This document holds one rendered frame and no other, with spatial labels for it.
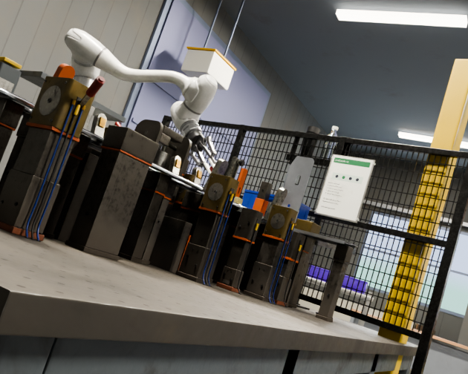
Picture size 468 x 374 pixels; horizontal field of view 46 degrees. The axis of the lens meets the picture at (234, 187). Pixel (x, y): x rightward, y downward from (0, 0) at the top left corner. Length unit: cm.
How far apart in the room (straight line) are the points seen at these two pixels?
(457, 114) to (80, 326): 225
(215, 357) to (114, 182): 63
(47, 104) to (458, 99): 188
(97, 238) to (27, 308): 91
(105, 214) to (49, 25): 340
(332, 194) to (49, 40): 284
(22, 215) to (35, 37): 344
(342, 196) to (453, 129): 57
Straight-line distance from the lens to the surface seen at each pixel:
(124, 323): 64
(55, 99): 130
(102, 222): 142
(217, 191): 174
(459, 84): 271
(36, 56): 464
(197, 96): 248
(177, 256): 185
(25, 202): 126
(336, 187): 267
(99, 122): 179
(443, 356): 637
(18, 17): 454
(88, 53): 261
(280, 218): 201
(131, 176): 146
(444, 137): 262
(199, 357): 90
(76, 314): 58
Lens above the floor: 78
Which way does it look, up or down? 8 degrees up
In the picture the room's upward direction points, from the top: 18 degrees clockwise
